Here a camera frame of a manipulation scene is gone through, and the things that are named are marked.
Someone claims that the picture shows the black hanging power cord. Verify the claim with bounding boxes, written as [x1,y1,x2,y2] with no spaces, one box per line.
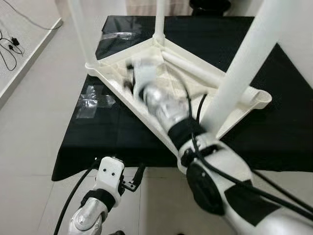
[9,7,63,31]
[0,29,25,72]

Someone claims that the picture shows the black tablecloth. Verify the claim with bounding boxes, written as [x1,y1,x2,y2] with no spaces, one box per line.
[51,15,313,182]

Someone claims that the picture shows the beige cover cloth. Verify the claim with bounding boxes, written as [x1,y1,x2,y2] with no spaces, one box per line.
[126,0,194,16]

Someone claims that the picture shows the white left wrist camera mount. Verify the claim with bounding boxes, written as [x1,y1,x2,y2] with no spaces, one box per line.
[94,157,126,205]

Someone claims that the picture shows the white plastic children table top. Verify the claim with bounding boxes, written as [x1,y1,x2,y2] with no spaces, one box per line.
[86,35,272,160]

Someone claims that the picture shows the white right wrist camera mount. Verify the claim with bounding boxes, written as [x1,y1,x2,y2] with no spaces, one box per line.
[130,58,159,94]

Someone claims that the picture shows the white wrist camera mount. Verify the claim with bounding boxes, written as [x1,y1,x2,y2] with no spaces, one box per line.
[94,157,126,205]
[130,58,159,94]

